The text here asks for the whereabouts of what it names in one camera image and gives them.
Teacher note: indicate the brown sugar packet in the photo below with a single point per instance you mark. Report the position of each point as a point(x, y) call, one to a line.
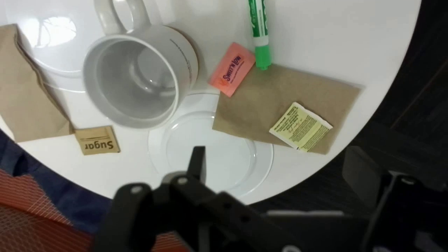
point(97, 141)

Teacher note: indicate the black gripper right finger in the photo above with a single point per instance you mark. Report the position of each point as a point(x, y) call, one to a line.
point(406, 215)

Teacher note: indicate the round white table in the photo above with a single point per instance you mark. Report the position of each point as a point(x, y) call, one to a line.
point(326, 43)

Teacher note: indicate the green marker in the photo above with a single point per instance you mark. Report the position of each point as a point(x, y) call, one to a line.
point(259, 33)

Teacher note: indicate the white and brown mug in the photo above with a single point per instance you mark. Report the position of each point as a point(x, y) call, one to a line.
point(140, 79)

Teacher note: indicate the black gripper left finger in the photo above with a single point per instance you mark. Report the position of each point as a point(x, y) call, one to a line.
point(177, 211)

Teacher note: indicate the blue cloth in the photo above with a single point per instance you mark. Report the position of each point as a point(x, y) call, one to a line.
point(60, 197)

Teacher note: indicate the orange patterned sofa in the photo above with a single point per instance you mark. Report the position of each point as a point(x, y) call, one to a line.
point(28, 219)

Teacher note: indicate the pink sweetener packet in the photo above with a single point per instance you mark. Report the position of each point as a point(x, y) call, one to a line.
point(231, 71)

